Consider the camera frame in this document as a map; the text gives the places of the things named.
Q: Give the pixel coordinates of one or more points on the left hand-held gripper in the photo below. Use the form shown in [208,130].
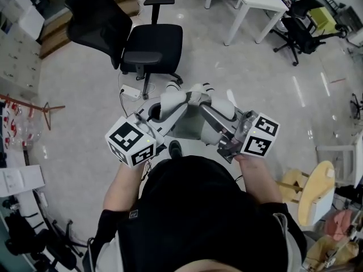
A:
[130,140]

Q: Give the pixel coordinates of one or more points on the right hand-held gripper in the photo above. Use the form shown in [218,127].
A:
[258,135]

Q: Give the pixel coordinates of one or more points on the person's right forearm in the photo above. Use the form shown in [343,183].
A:
[258,180]

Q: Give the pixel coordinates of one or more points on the person's left forearm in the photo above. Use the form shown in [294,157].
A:
[119,186]

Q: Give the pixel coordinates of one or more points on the black mesh office chair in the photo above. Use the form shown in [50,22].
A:
[300,30]

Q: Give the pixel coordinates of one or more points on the tan paper bag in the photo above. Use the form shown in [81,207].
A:
[326,251]

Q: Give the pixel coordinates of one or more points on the black swivel chair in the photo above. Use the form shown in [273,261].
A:
[37,245]

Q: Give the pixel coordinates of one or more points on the person's black shoe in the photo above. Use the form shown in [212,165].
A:
[175,148]

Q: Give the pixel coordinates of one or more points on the white power strip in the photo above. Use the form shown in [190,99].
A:
[130,92]

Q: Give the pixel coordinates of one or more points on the person's black shirt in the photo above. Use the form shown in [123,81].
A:
[193,217]

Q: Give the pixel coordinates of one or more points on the round wooden table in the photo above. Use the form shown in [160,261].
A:
[314,191]

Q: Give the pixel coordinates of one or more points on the orange metal rack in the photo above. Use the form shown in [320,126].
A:
[34,106]

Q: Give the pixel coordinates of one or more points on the wooden steps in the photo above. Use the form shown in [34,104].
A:
[56,35]

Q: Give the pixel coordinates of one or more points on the yellow box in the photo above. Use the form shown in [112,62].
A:
[323,18]

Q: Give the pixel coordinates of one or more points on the clear plastic bags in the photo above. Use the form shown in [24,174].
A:
[25,132]

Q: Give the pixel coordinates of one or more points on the white flat box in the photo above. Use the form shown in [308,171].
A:
[20,178]

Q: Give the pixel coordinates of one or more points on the pink cloth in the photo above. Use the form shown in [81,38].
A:
[339,224]

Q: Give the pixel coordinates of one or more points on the white cabinet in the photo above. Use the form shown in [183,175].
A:
[17,61]

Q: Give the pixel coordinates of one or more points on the white frame chair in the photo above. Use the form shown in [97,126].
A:
[343,152]

